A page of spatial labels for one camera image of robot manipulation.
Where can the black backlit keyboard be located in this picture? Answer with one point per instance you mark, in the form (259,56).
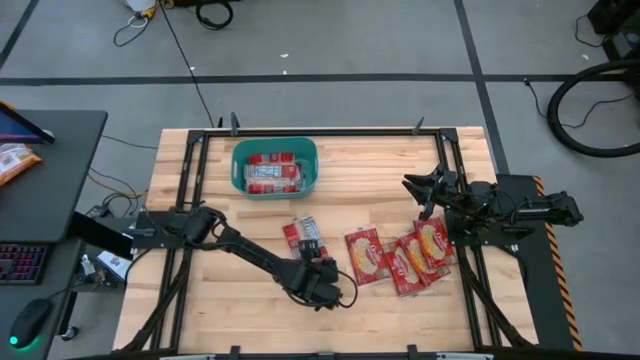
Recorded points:
(22,262)

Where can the orange snack bag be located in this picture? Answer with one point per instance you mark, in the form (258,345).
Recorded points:
(15,162)

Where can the black equipment case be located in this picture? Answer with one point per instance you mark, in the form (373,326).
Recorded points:
(617,25)

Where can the hazard striped black base plate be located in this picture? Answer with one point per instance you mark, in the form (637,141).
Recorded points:
(542,285)

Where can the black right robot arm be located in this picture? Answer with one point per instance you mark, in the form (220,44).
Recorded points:
(550,206)

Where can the red popcorn bag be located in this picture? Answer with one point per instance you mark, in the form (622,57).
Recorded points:
(400,272)
(367,255)
(270,189)
(435,242)
(422,257)
(300,230)
(272,172)

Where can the tilted tablet screen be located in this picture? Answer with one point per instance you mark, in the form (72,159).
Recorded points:
(15,127)

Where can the small white box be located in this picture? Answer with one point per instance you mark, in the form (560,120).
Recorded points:
(114,262)

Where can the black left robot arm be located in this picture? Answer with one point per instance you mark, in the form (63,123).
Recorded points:
(250,247)

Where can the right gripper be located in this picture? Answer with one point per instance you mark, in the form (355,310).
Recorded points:
(452,195)

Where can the black computer mouse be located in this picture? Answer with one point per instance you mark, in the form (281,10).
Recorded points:
(30,320)

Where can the teal plastic basket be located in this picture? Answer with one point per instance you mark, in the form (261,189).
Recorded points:
(240,175)

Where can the black side desk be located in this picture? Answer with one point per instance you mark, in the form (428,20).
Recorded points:
(60,175)

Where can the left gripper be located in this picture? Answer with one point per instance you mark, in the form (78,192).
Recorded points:
(317,282)

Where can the black aluminium table frame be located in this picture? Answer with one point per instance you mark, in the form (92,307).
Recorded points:
(320,133)

